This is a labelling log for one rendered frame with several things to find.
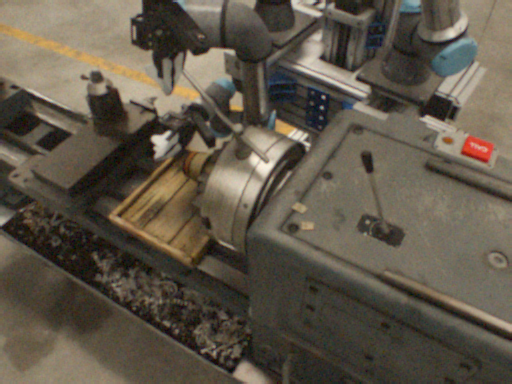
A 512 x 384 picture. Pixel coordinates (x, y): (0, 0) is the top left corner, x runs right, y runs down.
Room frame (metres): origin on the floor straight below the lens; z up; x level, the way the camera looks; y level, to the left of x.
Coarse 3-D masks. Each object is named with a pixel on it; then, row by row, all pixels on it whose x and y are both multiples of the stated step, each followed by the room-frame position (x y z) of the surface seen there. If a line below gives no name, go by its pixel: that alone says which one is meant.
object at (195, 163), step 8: (192, 152) 0.81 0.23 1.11; (200, 152) 0.81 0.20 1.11; (184, 160) 0.79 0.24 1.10; (192, 160) 0.78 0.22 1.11; (200, 160) 0.78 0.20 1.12; (208, 160) 0.78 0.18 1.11; (184, 168) 0.77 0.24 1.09; (192, 168) 0.76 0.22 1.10; (200, 168) 0.75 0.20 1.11; (208, 168) 0.76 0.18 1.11; (192, 176) 0.75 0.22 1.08
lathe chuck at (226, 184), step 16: (256, 128) 0.78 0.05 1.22; (256, 144) 0.72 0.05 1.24; (272, 144) 0.72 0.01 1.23; (224, 160) 0.67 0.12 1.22; (240, 160) 0.67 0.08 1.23; (256, 160) 0.67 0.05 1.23; (224, 176) 0.64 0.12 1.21; (240, 176) 0.64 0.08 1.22; (208, 192) 0.62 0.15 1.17; (224, 192) 0.61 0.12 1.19; (240, 192) 0.61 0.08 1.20; (208, 208) 0.60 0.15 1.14; (224, 208) 0.59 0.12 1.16; (224, 224) 0.57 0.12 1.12; (224, 240) 0.57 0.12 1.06
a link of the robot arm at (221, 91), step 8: (216, 80) 1.12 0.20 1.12; (224, 80) 1.12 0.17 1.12; (208, 88) 1.08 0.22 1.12; (216, 88) 1.07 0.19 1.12; (224, 88) 1.09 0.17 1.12; (232, 88) 1.10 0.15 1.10; (216, 96) 1.05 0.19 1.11; (224, 96) 1.06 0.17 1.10; (232, 96) 1.09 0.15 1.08; (216, 104) 1.03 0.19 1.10; (224, 104) 1.06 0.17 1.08; (224, 112) 1.06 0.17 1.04
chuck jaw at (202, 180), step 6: (204, 174) 0.74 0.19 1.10; (198, 180) 0.72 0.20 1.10; (204, 180) 0.72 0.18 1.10; (198, 186) 0.70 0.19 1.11; (204, 186) 0.70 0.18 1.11; (198, 192) 0.68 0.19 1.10; (198, 198) 0.66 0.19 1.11; (192, 204) 0.64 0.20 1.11; (198, 204) 0.64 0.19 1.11; (192, 210) 0.64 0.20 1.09; (198, 210) 0.63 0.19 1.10; (198, 216) 0.63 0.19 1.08; (204, 222) 0.60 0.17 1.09; (210, 222) 0.59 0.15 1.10; (210, 228) 0.59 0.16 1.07
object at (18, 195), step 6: (0, 180) 1.10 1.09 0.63; (0, 186) 1.11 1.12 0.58; (6, 186) 1.09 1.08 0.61; (12, 186) 1.08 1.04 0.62; (0, 192) 1.09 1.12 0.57; (6, 192) 1.09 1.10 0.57; (12, 192) 1.08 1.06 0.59; (18, 192) 1.08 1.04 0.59; (0, 198) 1.07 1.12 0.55; (6, 198) 1.07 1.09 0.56; (12, 198) 1.07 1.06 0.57; (18, 198) 1.07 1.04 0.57; (24, 198) 1.07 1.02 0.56; (12, 204) 1.04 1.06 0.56; (18, 204) 1.05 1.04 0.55; (54, 270) 1.05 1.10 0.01
